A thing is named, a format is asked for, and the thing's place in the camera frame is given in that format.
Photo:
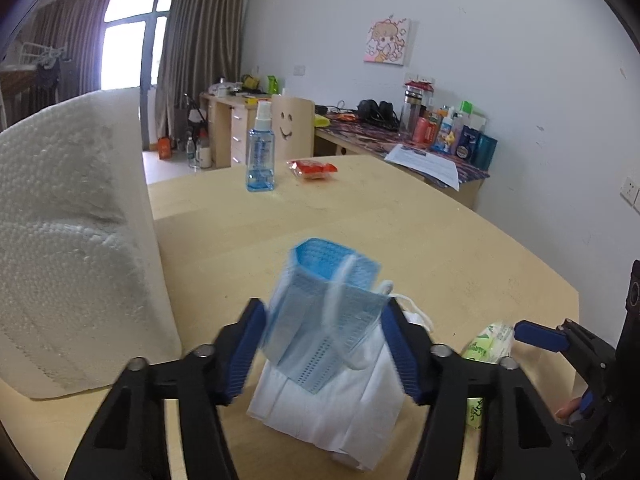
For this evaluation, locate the blue face mask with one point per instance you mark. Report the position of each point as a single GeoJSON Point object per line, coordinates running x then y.
{"type": "Point", "coordinates": [326, 306]}

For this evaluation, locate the right brown curtain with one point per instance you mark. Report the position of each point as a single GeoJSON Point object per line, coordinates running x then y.
{"type": "Point", "coordinates": [202, 44]}

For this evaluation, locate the white paper sheet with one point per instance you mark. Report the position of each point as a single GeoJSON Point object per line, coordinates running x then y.
{"type": "Point", "coordinates": [434, 166]}

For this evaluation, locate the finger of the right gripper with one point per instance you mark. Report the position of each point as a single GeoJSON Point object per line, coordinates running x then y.
{"type": "Point", "coordinates": [550, 339]}

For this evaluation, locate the clear red-lid bottle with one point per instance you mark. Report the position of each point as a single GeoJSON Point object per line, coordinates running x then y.
{"type": "Point", "coordinates": [417, 99]}

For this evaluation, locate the white styrofoam box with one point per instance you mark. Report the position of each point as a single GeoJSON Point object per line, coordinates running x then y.
{"type": "Point", "coordinates": [82, 284]}

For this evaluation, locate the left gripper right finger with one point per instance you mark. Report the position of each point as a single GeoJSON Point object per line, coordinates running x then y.
{"type": "Point", "coordinates": [519, 439]}

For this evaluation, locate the wooden desk with drawers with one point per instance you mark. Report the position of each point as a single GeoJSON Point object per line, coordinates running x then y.
{"type": "Point", "coordinates": [229, 118]}

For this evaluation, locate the patterned cloth desk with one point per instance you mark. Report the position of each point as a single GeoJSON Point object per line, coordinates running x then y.
{"type": "Point", "coordinates": [356, 138]}

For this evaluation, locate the brown curtain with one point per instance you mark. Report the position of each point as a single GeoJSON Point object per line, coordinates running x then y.
{"type": "Point", "coordinates": [202, 44]}
{"type": "Point", "coordinates": [75, 25]}

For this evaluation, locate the white tissue pack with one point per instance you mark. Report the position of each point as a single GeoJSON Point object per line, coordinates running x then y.
{"type": "Point", "coordinates": [353, 416]}

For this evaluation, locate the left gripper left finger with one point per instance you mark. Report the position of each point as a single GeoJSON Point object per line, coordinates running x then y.
{"type": "Point", "coordinates": [126, 438]}

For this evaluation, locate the red snack packet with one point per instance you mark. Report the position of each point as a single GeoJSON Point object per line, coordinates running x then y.
{"type": "Point", "coordinates": [311, 169]}

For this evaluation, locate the green floral tissue packet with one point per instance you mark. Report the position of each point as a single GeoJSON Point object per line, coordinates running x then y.
{"type": "Point", "coordinates": [489, 346]}

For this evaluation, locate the blue spray bottle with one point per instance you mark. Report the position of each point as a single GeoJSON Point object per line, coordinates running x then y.
{"type": "Point", "coordinates": [260, 151]}

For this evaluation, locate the wooden smiley chair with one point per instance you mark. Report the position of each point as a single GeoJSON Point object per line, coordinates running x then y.
{"type": "Point", "coordinates": [293, 127]}

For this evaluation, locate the person's right hand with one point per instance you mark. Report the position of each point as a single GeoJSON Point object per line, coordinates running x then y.
{"type": "Point", "coordinates": [567, 410]}

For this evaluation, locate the anime girl wall picture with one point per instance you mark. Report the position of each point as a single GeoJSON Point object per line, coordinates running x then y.
{"type": "Point", "coordinates": [387, 41]}

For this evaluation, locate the metal bunk bed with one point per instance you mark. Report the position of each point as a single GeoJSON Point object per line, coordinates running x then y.
{"type": "Point", "coordinates": [37, 66]}

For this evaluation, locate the left brown curtain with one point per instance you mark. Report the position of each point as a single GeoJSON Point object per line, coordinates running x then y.
{"type": "Point", "coordinates": [75, 25]}

